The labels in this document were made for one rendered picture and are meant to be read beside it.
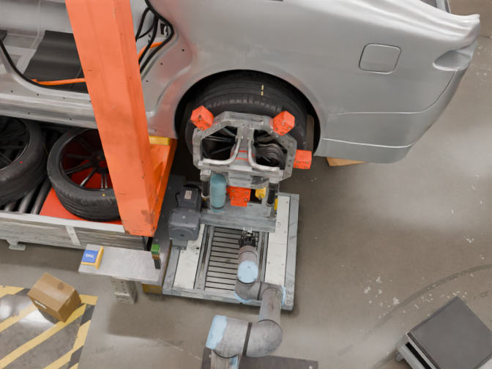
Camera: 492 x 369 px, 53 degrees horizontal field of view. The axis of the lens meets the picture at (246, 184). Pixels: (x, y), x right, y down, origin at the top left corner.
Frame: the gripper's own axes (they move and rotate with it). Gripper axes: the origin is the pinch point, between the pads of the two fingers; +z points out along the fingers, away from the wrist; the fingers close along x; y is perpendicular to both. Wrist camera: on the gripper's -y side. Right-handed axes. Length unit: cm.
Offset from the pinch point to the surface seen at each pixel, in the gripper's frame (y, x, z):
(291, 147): 41.0, -19.9, 18.7
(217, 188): 13.3, 16.5, 21.3
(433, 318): -43, -105, -10
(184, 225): -17.6, 34.9, 30.3
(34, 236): -36, 127, 37
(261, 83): 69, -3, 32
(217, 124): 51, 18, 18
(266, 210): -23, -15, 61
